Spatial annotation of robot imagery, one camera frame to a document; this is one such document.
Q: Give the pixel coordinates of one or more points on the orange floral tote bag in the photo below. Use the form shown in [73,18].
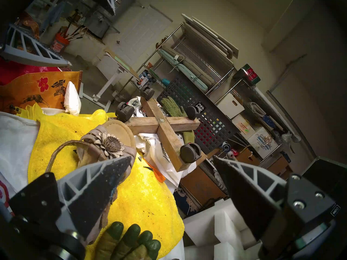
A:
[32,91]

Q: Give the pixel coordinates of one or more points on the orange bucket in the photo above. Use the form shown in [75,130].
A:
[58,44]

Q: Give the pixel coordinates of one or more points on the orange plastic strip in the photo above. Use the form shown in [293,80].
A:
[156,172]

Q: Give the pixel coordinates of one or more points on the gray right gripper left finger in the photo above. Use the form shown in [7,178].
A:
[92,197]

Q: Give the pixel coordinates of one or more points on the black perforated plastic basket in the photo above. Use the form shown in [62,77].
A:
[217,126]

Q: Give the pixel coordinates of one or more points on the wooden cross caster dolly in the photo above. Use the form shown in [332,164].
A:
[165,132]

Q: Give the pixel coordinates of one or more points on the black flight case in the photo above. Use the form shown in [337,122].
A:
[330,178]

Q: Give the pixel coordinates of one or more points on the red snowman box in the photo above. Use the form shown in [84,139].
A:
[248,74]

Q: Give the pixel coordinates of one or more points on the small Gildan cardboard box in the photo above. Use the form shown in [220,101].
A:
[263,143]

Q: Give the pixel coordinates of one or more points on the white foam packing block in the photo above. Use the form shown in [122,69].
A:
[206,227]

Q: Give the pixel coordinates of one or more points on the rolled blue mat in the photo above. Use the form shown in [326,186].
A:
[225,146]

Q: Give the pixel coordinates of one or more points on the green knit glove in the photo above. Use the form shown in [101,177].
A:
[172,107]

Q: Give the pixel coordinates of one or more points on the blue white product box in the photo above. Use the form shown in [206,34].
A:
[143,79]

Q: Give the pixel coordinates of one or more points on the white overbed table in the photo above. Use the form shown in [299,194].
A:
[117,59]

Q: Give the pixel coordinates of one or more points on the brown cardboard box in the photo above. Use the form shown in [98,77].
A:
[276,166]

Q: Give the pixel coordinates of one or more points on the white flat boards stack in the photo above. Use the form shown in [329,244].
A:
[214,37]

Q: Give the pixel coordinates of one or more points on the white box orange label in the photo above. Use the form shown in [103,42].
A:
[242,125]

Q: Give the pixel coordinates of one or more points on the white crumpled bag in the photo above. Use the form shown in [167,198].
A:
[72,99]

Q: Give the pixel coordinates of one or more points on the yellow plastic bag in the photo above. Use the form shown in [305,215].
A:
[29,111]

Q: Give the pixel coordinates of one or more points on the white bag red circles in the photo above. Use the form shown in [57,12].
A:
[16,143]

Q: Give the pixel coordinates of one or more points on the tan glove green fingertips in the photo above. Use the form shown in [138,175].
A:
[130,243]

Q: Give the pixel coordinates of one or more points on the white printed plastic bag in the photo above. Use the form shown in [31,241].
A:
[154,153]

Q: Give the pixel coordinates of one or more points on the red shiny bag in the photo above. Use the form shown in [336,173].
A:
[16,71]

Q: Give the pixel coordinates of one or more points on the dark blue floral rug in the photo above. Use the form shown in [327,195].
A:
[184,200]

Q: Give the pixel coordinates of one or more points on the beige bench cushion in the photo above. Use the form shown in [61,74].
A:
[202,72]

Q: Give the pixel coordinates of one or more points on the teal bench cushion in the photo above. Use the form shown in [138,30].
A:
[193,78]

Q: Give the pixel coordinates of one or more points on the gray right gripper right finger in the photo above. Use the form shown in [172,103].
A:
[244,197]

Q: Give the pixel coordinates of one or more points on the finger of the gray left gripper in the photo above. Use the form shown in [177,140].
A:
[35,62]
[112,3]

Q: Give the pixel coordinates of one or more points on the brown wooden chest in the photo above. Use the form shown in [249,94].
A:
[200,186]

